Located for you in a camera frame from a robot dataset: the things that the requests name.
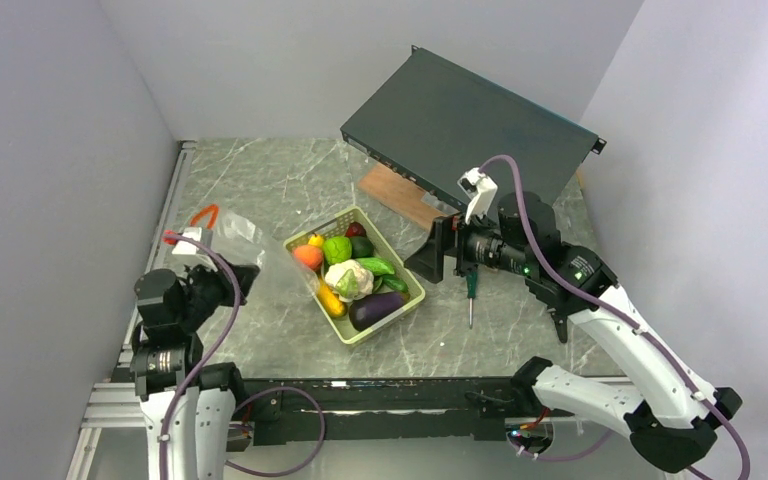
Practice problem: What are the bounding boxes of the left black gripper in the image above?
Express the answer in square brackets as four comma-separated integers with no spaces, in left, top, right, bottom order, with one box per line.
[177,252,260,330]

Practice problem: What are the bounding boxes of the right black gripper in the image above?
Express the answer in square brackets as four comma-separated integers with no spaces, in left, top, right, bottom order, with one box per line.
[404,202,533,282]

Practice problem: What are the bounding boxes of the clear orange zip bag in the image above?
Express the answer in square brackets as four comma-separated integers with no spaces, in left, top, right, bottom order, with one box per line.
[189,203,322,307]

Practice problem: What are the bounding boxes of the purple eggplant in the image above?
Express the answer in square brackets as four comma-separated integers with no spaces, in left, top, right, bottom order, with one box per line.
[348,291,408,331]

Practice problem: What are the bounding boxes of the orange peach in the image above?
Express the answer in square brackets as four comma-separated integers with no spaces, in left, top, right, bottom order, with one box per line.
[292,244,325,272]

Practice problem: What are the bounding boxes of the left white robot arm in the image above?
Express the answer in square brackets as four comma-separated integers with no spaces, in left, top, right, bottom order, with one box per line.
[130,265,248,479]

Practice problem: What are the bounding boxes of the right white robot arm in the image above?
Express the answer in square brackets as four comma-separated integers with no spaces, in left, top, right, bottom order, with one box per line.
[404,192,742,473]

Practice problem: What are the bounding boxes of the dark green cucumber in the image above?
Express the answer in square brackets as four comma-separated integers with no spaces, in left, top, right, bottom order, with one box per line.
[381,274,409,293]

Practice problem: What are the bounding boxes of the dark green avocado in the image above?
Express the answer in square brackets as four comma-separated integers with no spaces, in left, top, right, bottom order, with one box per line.
[349,236,375,259]

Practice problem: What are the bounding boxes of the brown wooden board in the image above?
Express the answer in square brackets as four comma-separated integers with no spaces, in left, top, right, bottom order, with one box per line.
[358,164,448,232]

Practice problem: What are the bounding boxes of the white cauliflower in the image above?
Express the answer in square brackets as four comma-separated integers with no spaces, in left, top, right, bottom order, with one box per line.
[324,260,375,302]

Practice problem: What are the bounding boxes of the dark red fruit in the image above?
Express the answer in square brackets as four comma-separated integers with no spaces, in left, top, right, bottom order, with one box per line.
[345,222,367,238]

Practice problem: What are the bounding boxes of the light green pepper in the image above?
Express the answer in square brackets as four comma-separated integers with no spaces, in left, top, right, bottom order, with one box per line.
[322,236,352,265]

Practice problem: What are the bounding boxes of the green plastic basket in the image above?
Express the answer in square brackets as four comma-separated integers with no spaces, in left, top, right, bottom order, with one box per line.
[283,206,425,346]

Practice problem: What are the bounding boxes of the small yellow pepper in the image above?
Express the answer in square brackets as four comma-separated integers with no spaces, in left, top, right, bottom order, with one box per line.
[307,234,326,249]

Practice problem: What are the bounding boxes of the black pliers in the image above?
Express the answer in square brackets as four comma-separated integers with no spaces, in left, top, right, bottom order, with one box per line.
[547,307,569,344]

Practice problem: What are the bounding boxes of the green handled screwdriver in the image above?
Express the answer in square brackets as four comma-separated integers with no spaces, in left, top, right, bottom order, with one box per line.
[466,271,478,330]

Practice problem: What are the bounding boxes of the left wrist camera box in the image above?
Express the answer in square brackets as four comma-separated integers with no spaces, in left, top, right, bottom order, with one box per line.
[169,226,213,258]

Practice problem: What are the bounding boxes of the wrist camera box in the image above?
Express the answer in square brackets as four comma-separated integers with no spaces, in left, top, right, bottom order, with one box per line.
[457,167,498,224]
[169,226,213,258]

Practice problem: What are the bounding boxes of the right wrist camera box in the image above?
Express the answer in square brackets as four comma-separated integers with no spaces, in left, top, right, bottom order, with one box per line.
[457,167,498,224]

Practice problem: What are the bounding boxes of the black network switch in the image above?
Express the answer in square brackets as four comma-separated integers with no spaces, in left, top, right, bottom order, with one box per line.
[340,47,606,211]

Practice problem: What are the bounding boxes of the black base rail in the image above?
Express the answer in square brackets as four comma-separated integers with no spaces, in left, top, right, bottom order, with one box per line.
[178,374,624,454]

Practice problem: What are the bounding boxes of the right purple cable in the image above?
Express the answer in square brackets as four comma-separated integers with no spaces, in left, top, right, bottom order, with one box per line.
[479,154,752,480]

